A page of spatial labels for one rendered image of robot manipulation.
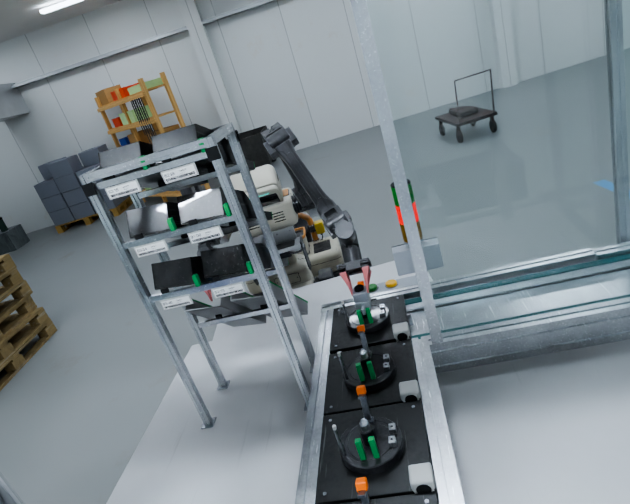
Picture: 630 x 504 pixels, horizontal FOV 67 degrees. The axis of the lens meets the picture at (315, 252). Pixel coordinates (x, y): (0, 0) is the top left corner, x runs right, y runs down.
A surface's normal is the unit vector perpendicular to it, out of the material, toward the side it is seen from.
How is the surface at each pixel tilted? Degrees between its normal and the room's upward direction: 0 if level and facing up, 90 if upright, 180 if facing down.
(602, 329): 90
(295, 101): 90
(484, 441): 0
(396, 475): 0
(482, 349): 90
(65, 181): 90
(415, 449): 0
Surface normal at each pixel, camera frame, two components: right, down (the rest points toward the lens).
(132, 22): 0.03, 0.39
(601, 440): -0.29, -0.88
